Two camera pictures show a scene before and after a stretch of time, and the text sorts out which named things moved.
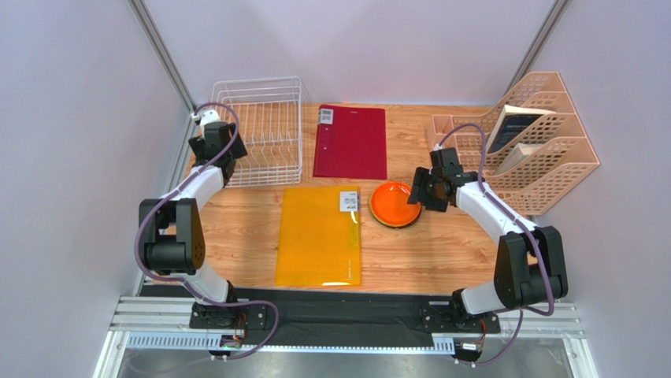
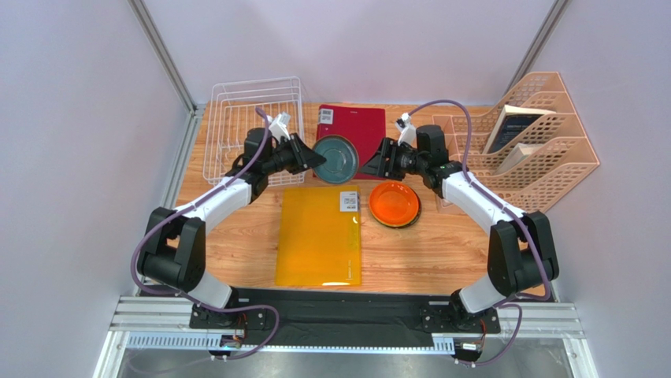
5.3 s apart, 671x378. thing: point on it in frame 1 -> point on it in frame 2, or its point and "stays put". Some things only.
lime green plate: x=395 y=226 stays put
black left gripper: x=198 y=144 -> x=307 y=158
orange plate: x=389 y=205 stays put
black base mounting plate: x=270 y=316 stays put
